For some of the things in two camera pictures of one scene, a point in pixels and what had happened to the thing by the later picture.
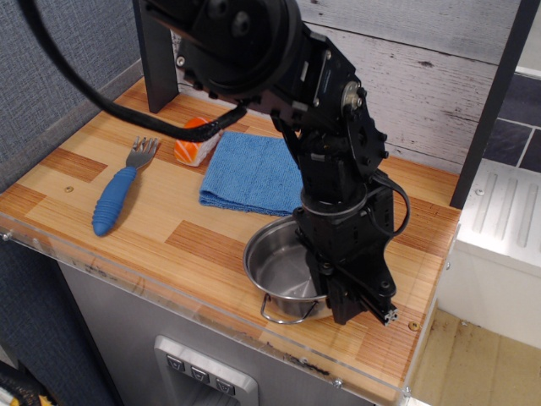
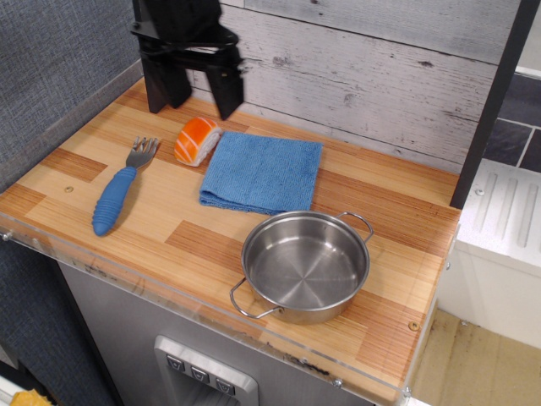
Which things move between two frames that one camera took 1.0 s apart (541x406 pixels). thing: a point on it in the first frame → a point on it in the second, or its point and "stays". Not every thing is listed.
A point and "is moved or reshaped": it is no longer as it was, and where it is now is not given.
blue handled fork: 117,190 stays
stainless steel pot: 277,266 is moved or reshaped
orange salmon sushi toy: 193,153 stays
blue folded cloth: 251,172 stays
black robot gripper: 346,229 → 166,30
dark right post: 494,99 stays
